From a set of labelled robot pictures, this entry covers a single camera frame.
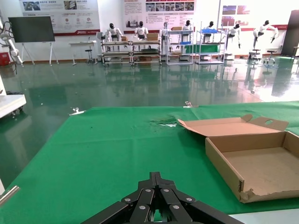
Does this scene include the black stool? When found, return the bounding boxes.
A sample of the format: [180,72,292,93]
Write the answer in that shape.
[263,49,279,68]
[248,48,262,62]
[84,49,98,65]

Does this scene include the red box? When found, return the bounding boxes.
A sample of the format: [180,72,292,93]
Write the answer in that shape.
[0,52,11,67]

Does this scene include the green cloth on rack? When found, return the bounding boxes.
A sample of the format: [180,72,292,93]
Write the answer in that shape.
[184,44,221,55]

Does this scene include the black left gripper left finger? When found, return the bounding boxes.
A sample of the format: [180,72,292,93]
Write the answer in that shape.
[80,172,157,224]

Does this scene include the wall poster with large photos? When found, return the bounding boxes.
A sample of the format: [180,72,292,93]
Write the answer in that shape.
[221,4,290,31]

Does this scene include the white humanoid robot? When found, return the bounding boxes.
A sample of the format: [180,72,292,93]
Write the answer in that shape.
[105,22,124,43]
[226,23,243,50]
[135,21,149,40]
[160,22,173,53]
[253,20,280,49]
[182,20,194,44]
[206,21,217,44]

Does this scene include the torn-edged open cardboard box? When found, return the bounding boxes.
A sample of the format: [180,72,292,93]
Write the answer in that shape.
[177,114,299,203]

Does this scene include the green table cloth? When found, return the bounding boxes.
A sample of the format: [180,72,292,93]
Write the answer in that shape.
[0,100,299,224]

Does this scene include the wall poster with photo row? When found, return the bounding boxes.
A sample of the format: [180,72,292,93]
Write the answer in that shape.
[123,0,197,35]

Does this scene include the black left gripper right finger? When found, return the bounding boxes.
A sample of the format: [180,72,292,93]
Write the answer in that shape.
[155,172,245,224]

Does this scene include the white desk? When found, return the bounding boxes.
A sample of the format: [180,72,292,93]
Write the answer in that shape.
[69,40,98,66]

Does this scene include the white table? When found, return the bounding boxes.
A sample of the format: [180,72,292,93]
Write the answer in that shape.
[0,94,27,119]

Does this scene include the tube frame workbench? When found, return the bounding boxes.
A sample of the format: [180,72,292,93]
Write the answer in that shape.
[100,40,133,66]
[131,39,163,66]

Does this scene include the dark cabinet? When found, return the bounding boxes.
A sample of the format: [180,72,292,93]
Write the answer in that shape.
[281,9,299,57]

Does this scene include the black display board on stand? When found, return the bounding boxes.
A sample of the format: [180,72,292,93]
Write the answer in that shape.
[8,15,59,66]

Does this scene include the wall poster with red stripe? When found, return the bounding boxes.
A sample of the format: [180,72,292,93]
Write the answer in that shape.
[20,0,101,37]

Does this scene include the white shelf rack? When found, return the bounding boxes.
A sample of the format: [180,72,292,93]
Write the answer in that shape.
[165,29,194,65]
[195,29,226,65]

